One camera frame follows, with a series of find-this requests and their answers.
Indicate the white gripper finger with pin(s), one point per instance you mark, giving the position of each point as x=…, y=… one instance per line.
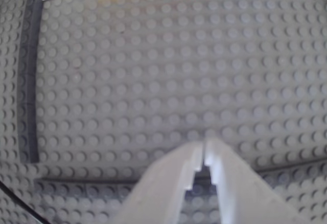
x=242, y=188
x=163, y=183

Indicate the grey studded baseplate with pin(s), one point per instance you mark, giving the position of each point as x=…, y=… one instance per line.
x=163, y=55

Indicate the dark grey brick strip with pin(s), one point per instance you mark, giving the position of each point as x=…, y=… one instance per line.
x=30, y=80

